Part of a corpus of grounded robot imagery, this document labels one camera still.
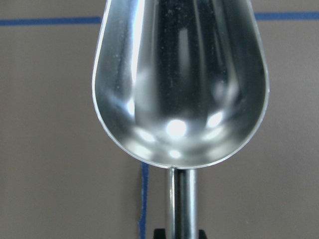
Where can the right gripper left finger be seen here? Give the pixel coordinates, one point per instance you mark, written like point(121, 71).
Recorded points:
point(159, 232)

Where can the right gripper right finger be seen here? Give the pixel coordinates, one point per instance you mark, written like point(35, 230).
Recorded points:
point(201, 233)

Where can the stainless steel scoop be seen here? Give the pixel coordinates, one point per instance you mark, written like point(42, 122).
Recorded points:
point(180, 85)

